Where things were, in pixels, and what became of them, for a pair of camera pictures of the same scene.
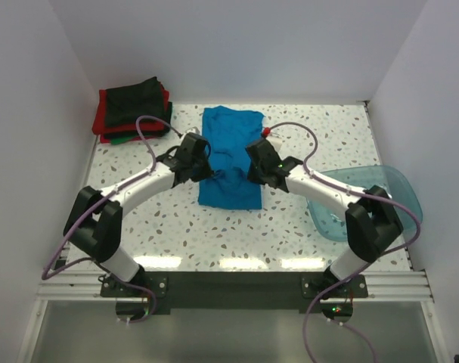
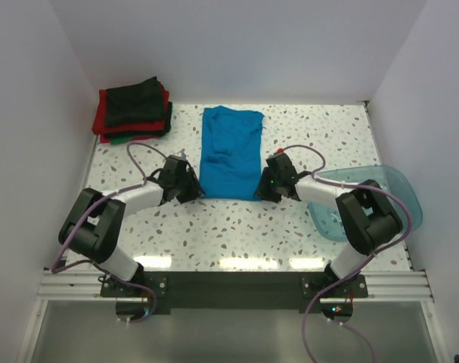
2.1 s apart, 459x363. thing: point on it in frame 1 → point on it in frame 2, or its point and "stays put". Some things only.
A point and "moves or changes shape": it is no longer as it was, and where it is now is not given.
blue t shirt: [227, 131] moves or changes shape
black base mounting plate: [238, 290] stays put
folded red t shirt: [98, 125] stays put
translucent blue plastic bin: [330, 218] stays put
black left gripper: [202, 172] → [184, 181]
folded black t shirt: [125, 105] stays put
